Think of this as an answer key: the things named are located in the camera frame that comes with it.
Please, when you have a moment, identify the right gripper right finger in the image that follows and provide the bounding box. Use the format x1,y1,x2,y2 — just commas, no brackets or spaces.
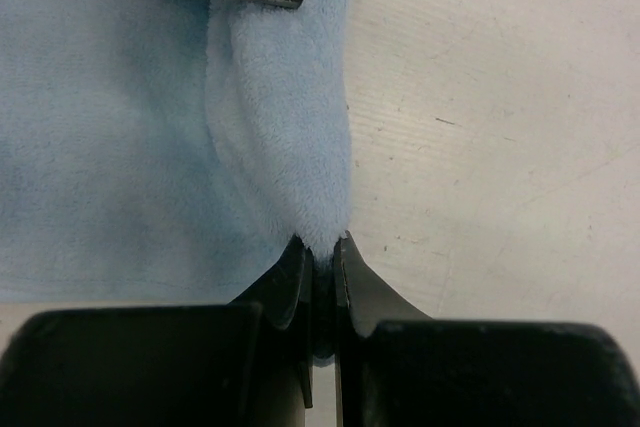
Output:
332,232,431,426

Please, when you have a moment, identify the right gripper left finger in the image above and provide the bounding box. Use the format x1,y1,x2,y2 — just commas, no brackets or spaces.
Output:
228,237,313,410

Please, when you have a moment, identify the light blue towel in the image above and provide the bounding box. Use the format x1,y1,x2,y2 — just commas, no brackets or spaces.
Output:
1,0,351,365

